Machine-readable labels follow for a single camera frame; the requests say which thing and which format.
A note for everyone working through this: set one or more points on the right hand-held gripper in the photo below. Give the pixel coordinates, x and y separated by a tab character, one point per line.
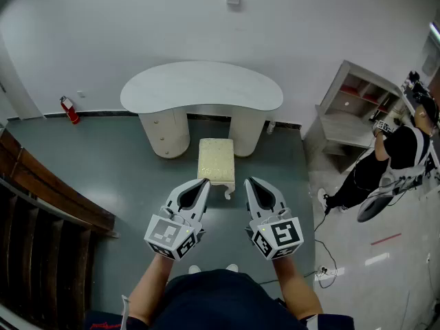
282	236

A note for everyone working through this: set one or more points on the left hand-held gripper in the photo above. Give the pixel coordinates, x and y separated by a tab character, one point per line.
165	234

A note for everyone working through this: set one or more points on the cream upholstered stool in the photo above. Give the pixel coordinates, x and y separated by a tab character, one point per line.
216	160

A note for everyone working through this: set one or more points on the white kidney-shaped vanity desk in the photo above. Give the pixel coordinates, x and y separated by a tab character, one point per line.
199	88

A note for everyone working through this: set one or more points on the person's right forearm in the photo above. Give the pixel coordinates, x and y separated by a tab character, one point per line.
295	287

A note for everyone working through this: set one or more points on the person's left forearm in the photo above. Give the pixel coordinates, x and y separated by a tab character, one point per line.
151	287

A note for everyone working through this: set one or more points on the person's left white shoe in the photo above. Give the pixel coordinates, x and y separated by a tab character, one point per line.
194	269

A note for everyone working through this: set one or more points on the person's white shoe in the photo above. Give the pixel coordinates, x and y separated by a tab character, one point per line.
194	269
232	267

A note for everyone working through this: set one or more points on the person's right white shoe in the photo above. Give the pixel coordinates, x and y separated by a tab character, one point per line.
232	267

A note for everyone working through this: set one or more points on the small white bottle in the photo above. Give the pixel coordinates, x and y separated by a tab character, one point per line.
271	126

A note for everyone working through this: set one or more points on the white power strip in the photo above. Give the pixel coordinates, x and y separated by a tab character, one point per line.
324	271

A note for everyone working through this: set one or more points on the black waist device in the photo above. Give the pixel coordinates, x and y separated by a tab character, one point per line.
278	302

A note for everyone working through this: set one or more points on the person's dark shirt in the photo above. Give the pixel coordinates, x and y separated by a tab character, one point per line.
213	301

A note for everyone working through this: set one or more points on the grey wooden shelf desk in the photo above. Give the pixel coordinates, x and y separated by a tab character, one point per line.
343	129

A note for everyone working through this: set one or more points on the red fire extinguisher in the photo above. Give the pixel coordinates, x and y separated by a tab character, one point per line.
71	113

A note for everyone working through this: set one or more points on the dark wooden slatted furniture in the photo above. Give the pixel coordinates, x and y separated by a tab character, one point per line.
41	218

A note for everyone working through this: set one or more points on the black camera gear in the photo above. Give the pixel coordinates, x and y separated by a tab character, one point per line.
419	86

